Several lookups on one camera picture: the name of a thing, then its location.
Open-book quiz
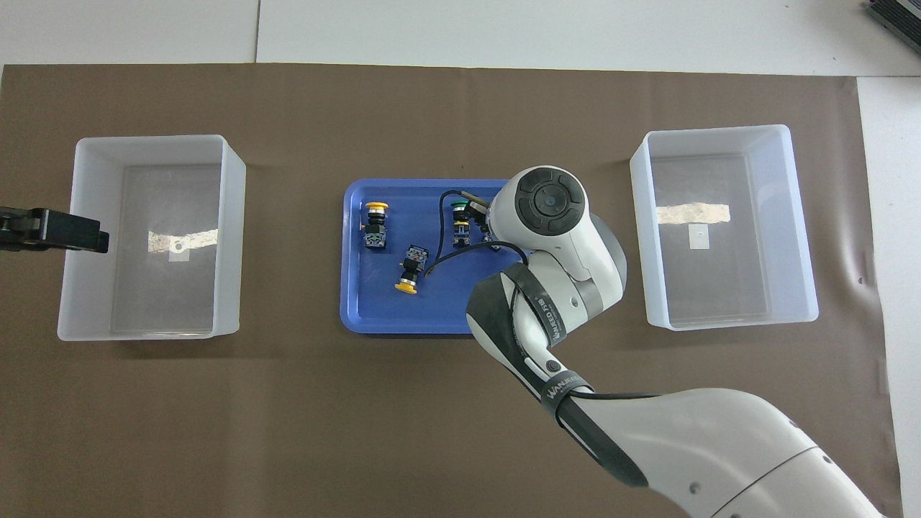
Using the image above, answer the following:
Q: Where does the blue plastic tray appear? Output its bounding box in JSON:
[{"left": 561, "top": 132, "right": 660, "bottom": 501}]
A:
[{"left": 340, "top": 178, "right": 533, "bottom": 337}]

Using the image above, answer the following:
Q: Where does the yellow push button switch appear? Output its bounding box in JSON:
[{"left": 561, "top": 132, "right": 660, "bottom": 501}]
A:
[
  {"left": 394, "top": 245, "right": 430, "bottom": 295},
  {"left": 362, "top": 201, "right": 390, "bottom": 250}
]

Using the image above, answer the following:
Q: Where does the green push button switch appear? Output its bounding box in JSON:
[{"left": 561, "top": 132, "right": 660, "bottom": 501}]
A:
[{"left": 450, "top": 201, "right": 473, "bottom": 249}]

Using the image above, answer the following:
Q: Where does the dark grey ribbed device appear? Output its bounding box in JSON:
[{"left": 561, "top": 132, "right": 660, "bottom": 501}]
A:
[{"left": 867, "top": 0, "right": 921, "bottom": 47}]

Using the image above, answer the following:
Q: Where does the brown table mat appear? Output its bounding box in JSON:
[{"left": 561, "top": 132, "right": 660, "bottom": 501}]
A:
[{"left": 0, "top": 63, "right": 904, "bottom": 518}]

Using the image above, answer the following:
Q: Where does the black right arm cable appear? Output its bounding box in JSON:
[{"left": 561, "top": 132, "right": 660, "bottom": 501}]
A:
[{"left": 423, "top": 189, "right": 663, "bottom": 404}]

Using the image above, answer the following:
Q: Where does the translucent white plastic box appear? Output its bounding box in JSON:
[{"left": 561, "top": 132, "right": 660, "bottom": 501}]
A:
[
  {"left": 58, "top": 135, "right": 247, "bottom": 342},
  {"left": 630, "top": 124, "right": 820, "bottom": 332}
]

